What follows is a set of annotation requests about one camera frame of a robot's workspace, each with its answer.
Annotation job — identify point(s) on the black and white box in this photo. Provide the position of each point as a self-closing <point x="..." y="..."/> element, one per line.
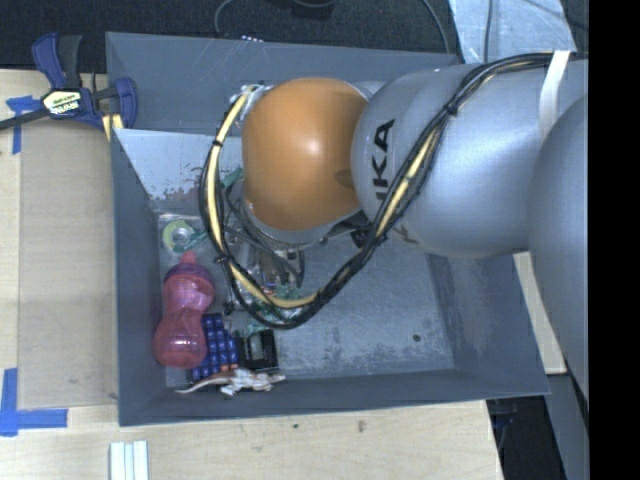
<point x="260" y="350"/>

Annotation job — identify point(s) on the pale wood flat board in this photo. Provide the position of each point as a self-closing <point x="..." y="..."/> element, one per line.
<point x="65" y="268"/>

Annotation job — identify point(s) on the pink plastic bottle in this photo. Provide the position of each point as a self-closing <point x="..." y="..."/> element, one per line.
<point x="181" y="313"/>

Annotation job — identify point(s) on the grey metal bin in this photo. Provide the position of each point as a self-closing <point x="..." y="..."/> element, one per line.
<point x="380" y="318"/>

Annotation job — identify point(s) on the blue button keypad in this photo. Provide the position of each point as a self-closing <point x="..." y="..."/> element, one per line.
<point x="218" y="344"/>

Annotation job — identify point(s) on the white and brown toy lizard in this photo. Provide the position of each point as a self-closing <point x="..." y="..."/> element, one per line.
<point x="245" y="382"/>

